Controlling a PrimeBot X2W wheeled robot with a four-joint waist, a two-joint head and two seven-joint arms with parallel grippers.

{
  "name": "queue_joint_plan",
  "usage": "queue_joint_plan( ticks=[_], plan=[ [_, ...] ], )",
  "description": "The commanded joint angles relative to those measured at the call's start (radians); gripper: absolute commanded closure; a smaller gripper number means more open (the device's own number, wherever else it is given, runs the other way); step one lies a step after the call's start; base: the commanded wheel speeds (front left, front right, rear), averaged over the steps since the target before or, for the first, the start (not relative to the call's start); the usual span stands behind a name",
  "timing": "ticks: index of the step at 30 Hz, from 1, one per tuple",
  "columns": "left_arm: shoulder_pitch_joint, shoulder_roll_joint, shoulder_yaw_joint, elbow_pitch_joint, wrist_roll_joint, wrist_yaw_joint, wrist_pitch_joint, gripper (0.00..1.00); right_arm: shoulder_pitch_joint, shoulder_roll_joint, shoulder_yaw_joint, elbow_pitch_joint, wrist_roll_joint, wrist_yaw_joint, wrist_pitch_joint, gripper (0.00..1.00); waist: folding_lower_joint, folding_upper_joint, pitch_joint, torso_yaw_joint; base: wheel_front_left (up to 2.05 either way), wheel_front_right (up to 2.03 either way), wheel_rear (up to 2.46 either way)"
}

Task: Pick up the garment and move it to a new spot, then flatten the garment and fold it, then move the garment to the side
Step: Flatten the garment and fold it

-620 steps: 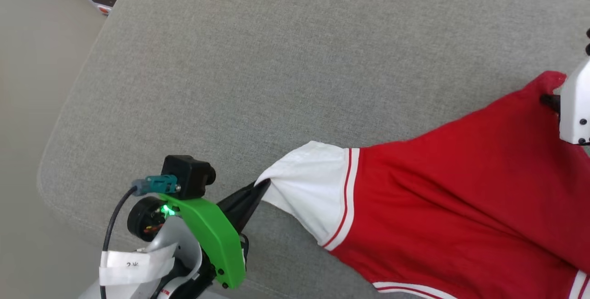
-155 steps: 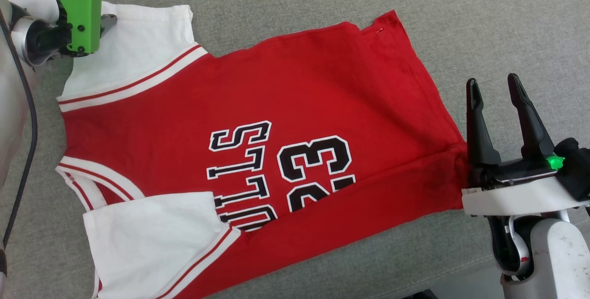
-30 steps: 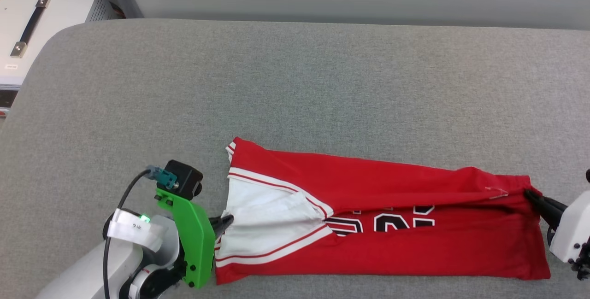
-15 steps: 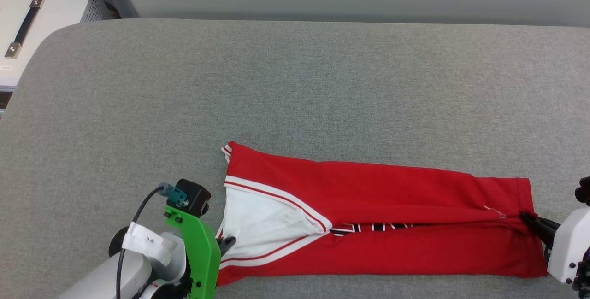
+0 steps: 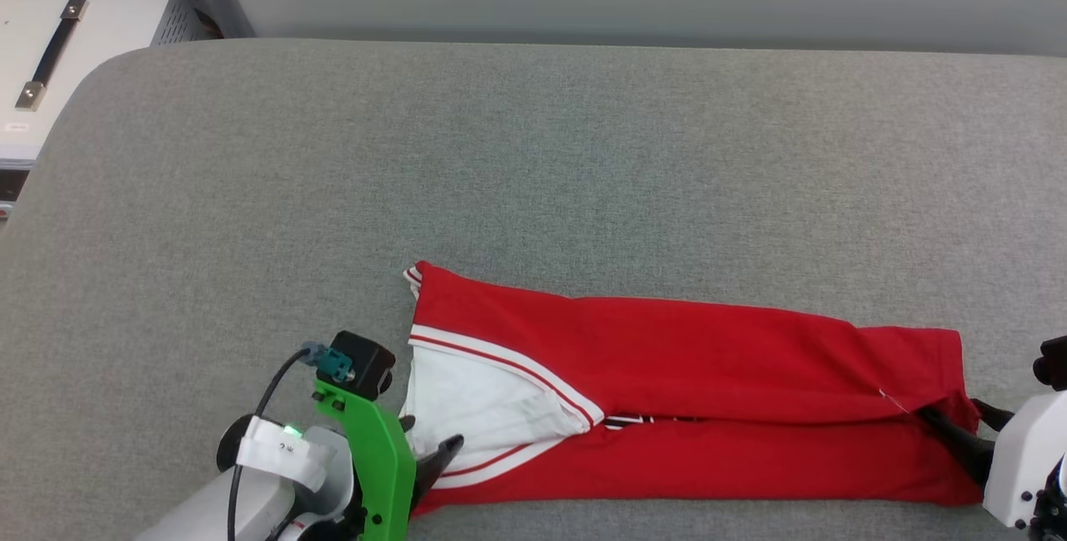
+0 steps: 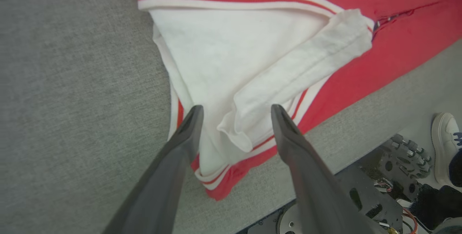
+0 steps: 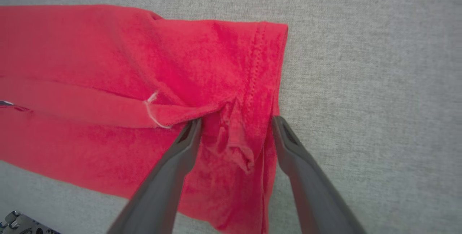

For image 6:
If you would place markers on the grey roller wheel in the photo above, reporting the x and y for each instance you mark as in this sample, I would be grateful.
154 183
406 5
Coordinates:
411 154

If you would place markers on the red and white garment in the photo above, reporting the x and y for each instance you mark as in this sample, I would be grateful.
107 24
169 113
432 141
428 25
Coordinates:
234 46

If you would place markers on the white sneaker shoe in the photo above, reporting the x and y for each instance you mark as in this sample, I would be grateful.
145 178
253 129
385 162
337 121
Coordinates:
442 136

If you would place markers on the dark trouser leg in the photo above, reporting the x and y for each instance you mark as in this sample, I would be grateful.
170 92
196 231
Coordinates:
456 169

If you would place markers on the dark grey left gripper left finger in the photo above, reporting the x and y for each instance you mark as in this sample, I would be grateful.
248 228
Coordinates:
158 198

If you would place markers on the grey fabric padded surface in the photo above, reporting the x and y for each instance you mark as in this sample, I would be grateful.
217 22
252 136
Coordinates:
72 82

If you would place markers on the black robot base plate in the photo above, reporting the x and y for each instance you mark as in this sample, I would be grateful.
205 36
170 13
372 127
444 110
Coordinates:
371 198

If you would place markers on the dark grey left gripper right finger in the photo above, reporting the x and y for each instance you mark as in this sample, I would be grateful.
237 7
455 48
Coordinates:
317 198

